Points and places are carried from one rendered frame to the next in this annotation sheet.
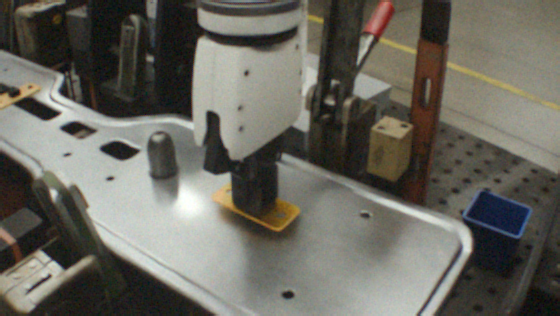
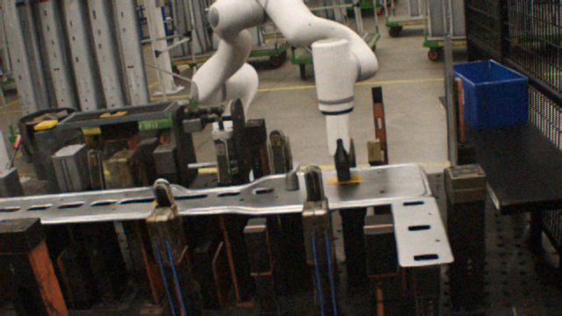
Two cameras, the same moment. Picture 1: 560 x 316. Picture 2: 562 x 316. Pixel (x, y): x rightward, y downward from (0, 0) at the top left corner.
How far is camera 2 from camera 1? 1.02 m
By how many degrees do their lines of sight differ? 27
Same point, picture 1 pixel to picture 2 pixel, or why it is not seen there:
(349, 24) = not seen: hidden behind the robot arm
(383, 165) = (374, 155)
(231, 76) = (344, 124)
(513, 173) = not seen: hidden behind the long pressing
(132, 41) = (224, 151)
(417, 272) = (412, 175)
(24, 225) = (260, 221)
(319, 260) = (380, 183)
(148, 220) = not seen: hidden behind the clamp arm
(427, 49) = (377, 106)
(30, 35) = (128, 173)
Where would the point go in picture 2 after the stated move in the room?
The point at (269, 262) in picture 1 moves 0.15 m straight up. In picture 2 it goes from (366, 190) to (361, 128)
